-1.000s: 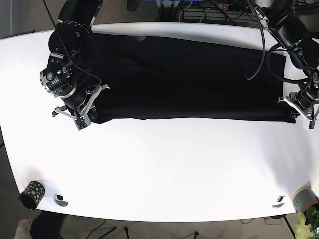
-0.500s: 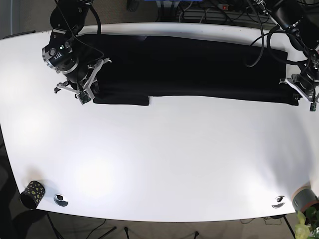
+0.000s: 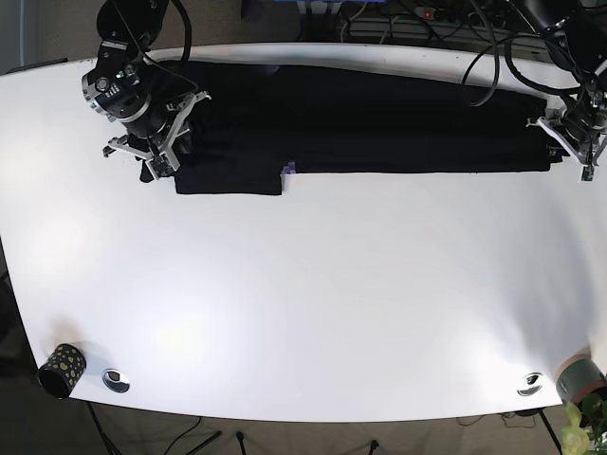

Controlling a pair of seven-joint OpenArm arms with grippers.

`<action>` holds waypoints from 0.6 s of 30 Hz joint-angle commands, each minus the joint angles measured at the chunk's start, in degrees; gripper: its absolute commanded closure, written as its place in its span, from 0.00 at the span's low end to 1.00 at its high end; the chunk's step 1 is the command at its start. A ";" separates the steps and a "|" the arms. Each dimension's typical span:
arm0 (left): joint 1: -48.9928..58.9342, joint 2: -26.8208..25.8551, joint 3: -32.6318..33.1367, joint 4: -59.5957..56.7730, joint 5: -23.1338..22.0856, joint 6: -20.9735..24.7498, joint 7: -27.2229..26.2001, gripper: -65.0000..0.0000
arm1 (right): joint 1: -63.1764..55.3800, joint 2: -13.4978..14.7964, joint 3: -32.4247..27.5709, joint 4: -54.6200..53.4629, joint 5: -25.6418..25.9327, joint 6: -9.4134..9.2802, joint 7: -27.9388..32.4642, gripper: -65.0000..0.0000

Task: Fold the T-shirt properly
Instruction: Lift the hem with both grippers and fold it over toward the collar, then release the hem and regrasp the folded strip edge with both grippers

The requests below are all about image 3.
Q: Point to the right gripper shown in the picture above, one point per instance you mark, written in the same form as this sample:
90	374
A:
153	131

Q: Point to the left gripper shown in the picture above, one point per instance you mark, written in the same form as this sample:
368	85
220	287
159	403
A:
585	143

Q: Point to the black T-shirt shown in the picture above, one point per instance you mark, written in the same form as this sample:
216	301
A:
263	121

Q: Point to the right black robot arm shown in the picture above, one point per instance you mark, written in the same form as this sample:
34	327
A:
125	74

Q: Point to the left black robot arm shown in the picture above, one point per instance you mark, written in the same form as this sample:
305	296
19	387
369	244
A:
575	44

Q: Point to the grey plant pot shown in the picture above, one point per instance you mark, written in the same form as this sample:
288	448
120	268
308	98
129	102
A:
578	377

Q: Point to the black gold-dotted cup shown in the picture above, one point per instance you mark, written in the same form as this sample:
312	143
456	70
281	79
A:
61	372

